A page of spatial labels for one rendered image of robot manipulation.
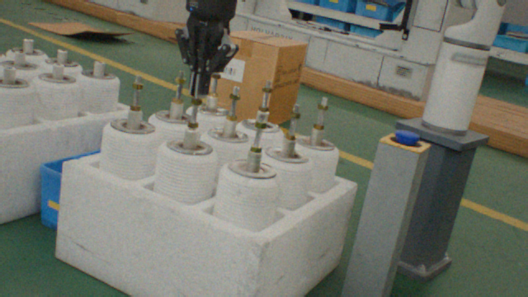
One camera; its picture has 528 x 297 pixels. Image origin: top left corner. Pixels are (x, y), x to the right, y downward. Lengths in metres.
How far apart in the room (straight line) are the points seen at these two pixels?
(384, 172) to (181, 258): 0.35
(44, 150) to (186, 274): 0.44
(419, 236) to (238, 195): 0.50
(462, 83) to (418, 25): 1.77
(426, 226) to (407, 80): 1.73
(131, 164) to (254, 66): 1.15
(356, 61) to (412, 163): 2.10
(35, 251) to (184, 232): 0.33
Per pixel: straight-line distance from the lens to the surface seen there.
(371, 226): 1.03
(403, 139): 0.99
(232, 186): 0.88
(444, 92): 1.22
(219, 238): 0.88
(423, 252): 1.28
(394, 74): 2.95
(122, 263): 1.01
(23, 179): 1.23
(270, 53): 2.06
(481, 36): 1.20
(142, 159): 1.01
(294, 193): 0.99
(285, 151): 1.00
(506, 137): 2.68
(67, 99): 1.28
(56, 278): 1.07
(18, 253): 1.14
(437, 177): 1.22
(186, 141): 0.95
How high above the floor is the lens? 0.54
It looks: 17 degrees down
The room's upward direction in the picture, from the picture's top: 11 degrees clockwise
